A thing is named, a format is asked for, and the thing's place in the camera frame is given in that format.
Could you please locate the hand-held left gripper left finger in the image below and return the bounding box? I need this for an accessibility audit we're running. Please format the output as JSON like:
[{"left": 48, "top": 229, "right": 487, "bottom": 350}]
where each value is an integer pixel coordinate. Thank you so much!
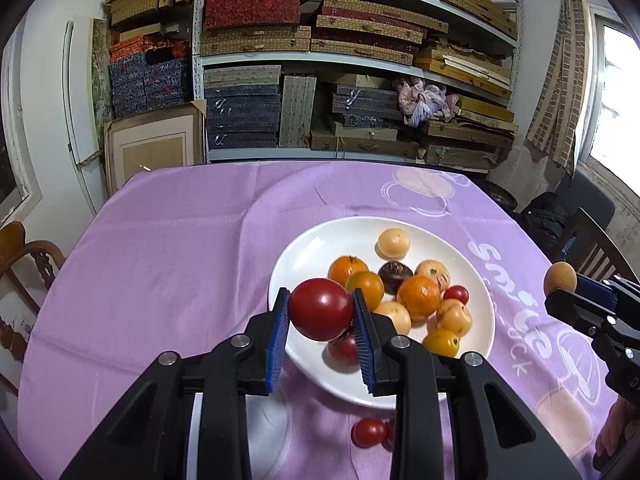
[{"left": 59, "top": 287, "right": 292, "bottom": 480}]

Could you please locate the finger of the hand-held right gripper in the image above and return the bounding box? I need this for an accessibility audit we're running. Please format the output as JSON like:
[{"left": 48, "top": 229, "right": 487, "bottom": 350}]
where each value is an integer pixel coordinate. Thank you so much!
[
  {"left": 575, "top": 272, "right": 640, "bottom": 311},
  {"left": 544, "top": 290, "right": 621, "bottom": 346}
]

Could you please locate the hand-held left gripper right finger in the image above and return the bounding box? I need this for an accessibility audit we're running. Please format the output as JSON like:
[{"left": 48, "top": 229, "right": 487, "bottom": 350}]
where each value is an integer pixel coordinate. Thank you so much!
[{"left": 351, "top": 288, "right": 583, "bottom": 480}]

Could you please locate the large brown longan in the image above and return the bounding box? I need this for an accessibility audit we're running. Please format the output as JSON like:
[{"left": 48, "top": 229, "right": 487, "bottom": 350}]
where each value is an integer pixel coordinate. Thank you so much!
[{"left": 544, "top": 261, "right": 577, "bottom": 295}]

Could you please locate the plain yellow loquat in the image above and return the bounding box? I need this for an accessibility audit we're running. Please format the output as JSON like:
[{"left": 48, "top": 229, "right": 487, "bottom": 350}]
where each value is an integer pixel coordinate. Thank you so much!
[{"left": 372, "top": 300, "right": 412, "bottom": 337}]

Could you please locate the large red tomato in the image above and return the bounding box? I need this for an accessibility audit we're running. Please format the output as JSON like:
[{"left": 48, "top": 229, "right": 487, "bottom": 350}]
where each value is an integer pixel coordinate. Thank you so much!
[{"left": 288, "top": 278, "right": 355, "bottom": 342}]

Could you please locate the orange-yellow tomato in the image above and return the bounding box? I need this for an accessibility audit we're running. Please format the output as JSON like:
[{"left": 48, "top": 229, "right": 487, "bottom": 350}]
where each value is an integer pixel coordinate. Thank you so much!
[{"left": 345, "top": 270, "right": 385, "bottom": 311}]

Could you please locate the large orange tangerine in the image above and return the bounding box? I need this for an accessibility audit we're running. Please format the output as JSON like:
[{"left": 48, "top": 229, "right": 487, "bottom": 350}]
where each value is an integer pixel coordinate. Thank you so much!
[{"left": 397, "top": 275, "right": 442, "bottom": 322}]

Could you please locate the round dark purple fruit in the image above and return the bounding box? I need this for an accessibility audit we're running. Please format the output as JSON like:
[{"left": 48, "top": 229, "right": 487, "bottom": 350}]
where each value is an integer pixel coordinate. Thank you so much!
[{"left": 378, "top": 261, "right": 414, "bottom": 295}]

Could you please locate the small yellow tomato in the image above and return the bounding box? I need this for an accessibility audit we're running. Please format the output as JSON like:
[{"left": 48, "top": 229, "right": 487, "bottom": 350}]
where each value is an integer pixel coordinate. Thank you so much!
[{"left": 422, "top": 328, "right": 461, "bottom": 358}]

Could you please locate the small orange tangerine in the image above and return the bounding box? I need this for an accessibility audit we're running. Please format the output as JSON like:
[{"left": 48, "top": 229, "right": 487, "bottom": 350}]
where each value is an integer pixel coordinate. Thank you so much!
[{"left": 328, "top": 255, "right": 369, "bottom": 286}]

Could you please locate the white oval plate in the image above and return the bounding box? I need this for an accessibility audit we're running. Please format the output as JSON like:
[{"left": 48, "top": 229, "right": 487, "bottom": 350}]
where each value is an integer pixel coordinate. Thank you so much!
[{"left": 268, "top": 216, "right": 497, "bottom": 408}]

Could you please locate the brown-spotted yellow pear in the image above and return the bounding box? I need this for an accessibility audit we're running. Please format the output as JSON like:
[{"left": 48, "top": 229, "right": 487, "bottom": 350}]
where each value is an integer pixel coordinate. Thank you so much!
[{"left": 415, "top": 259, "right": 451, "bottom": 292}]

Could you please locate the smooth yellow pear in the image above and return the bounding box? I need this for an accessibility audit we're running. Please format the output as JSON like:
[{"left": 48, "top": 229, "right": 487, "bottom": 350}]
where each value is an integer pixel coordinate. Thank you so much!
[{"left": 375, "top": 228, "right": 411, "bottom": 261}]

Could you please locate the person's right hand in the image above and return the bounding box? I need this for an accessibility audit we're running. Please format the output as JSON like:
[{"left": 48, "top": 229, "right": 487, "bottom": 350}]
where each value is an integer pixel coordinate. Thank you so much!
[{"left": 595, "top": 394, "right": 640, "bottom": 466}]

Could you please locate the dark wooden chair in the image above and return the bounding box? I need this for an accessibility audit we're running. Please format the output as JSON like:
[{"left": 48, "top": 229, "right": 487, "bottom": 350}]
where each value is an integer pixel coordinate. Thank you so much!
[{"left": 547, "top": 207, "right": 640, "bottom": 286}]

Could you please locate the black bag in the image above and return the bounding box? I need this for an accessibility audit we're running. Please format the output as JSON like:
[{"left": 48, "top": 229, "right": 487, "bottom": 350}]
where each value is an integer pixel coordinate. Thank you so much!
[{"left": 515, "top": 191, "right": 576, "bottom": 261}]

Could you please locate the purple printed tablecloth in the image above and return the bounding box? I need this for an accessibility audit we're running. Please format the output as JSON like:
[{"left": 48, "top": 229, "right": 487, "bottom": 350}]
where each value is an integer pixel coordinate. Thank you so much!
[{"left": 17, "top": 160, "right": 623, "bottom": 480}]

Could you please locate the black round object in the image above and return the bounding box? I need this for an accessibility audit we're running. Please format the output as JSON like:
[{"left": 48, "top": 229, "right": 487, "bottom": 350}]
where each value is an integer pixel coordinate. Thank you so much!
[{"left": 482, "top": 180, "right": 518, "bottom": 211}]

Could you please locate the stack of worn brown boxes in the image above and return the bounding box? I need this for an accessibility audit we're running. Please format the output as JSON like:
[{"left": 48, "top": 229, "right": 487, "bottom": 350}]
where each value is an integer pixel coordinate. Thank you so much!
[{"left": 310, "top": 117, "right": 516, "bottom": 171}]

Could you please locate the brick pattern curtain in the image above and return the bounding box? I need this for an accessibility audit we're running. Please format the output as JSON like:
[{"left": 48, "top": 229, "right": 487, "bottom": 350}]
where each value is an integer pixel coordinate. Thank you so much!
[{"left": 525, "top": 0, "right": 601, "bottom": 171}]

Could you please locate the bright window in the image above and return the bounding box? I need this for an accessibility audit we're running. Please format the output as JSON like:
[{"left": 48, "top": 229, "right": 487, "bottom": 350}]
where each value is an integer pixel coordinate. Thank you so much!
[{"left": 582, "top": 5, "right": 640, "bottom": 181}]

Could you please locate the framed picture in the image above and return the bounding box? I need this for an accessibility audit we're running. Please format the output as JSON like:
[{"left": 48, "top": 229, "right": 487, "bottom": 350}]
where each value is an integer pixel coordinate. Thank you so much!
[{"left": 103, "top": 100, "right": 207, "bottom": 196}]

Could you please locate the stack of dark blue boxes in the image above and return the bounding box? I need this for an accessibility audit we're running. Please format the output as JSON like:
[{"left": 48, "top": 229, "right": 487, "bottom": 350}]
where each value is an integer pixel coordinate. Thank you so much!
[{"left": 204, "top": 85, "right": 282, "bottom": 148}]

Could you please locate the grey upright box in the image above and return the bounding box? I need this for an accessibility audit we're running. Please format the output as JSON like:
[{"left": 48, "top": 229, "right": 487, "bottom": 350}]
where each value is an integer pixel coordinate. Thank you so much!
[
  {"left": 279, "top": 75, "right": 303, "bottom": 148},
  {"left": 299, "top": 76, "right": 318, "bottom": 147}
]

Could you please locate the stack of purple-grey boxes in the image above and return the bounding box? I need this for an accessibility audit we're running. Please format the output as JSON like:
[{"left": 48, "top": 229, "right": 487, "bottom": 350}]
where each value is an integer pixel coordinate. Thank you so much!
[{"left": 330, "top": 84, "right": 406, "bottom": 128}]

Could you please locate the pink cloth bundle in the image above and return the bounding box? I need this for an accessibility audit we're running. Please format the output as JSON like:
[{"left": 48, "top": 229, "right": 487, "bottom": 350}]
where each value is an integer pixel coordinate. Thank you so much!
[{"left": 392, "top": 76, "right": 461, "bottom": 128}]

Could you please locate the light brown wooden chair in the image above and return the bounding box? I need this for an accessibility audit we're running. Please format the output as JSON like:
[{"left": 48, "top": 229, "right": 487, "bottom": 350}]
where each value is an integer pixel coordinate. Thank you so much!
[{"left": 0, "top": 221, "right": 68, "bottom": 396}]

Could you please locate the stack of yellow wooden boxes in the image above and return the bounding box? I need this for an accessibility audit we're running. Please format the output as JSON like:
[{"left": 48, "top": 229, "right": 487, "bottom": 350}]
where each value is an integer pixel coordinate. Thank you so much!
[{"left": 412, "top": 0, "right": 518, "bottom": 123}]

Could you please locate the stack of blue-red patterned boxes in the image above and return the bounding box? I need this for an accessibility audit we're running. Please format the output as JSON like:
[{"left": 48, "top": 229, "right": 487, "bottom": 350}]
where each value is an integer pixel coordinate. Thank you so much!
[{"left": 109, "top": 35, "right": 193, "bottom": 121}]

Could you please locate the white metal shelving rack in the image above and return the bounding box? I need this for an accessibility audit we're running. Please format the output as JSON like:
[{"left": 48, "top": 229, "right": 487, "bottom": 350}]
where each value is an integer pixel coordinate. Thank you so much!
[{"left": 192, "top": 0, "right": 523, "bottom": 163}]

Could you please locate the stack of woven straw boxes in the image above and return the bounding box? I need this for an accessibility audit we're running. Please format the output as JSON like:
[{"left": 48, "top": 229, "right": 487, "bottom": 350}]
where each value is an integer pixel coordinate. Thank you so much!
[{"left": 200, "top": 0, "right": 518, "bottom": 68}]

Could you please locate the white leaning board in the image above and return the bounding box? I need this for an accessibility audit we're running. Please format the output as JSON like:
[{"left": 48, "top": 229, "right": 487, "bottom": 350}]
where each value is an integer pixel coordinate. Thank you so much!
[{"left": 62, "top": 20, "right": 108, "bottom": 216}]

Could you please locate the white-framed dark window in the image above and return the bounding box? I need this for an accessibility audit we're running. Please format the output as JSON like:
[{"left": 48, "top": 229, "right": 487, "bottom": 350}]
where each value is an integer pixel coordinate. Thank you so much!
[{"left": 0, "top": 20, "right": 43, "bottom": 226}]

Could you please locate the green marbled panel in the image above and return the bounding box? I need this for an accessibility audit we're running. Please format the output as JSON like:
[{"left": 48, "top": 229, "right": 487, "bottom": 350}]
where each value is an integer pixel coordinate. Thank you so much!
[{"left": 91, "top": 17, "right": 115, "bottom": 123}]

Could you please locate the stack of red patterned boxes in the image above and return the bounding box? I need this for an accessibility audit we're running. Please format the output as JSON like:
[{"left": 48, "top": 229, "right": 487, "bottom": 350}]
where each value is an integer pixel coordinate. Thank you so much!
[{"left": 205, "top": 0, "right": 446, "bottom": 51}]

